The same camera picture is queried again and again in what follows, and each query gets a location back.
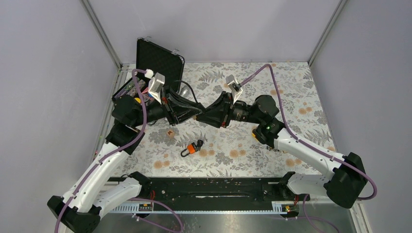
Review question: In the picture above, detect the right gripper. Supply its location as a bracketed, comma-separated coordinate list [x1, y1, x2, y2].
[196, 91, 262, 129]

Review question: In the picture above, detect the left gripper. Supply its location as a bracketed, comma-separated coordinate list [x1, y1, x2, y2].
[133, 86, 203, 127]

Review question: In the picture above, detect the black cable lock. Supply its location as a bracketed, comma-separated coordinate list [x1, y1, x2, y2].
[172, 80, 200, 107]

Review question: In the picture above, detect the orange black carabiner clip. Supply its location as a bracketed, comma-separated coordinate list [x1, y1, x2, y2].
[180, 139, 204, 157]

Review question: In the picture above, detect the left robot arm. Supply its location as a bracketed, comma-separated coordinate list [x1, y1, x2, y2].
[47, 88, 205, 233]

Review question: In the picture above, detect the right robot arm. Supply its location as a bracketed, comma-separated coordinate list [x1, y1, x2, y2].
[196, 92, 368, 209]

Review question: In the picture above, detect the silver microphone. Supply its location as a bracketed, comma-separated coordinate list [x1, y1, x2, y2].
[179, 86, 191, 98]

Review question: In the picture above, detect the wooden letter cube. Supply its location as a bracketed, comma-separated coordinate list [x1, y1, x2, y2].
[167, 129, 175, 138]

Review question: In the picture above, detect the floral table mat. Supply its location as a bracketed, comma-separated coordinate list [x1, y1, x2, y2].
[113, 62, 335, 177]

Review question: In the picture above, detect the black poker chip case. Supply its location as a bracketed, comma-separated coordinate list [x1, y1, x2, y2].
[111, 38, 185, 102]

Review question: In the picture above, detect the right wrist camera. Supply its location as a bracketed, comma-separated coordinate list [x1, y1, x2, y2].
[225, 75, 243, 103]

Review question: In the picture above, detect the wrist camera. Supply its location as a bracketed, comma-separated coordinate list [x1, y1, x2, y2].
[225, 75, 243, 103]
[148, 73, 165, 104]

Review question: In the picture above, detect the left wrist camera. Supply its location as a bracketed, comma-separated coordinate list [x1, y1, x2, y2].
[148, 73, 165, 104]

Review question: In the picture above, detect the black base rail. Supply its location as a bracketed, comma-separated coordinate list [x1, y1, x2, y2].
[103, 176, 309, 213]

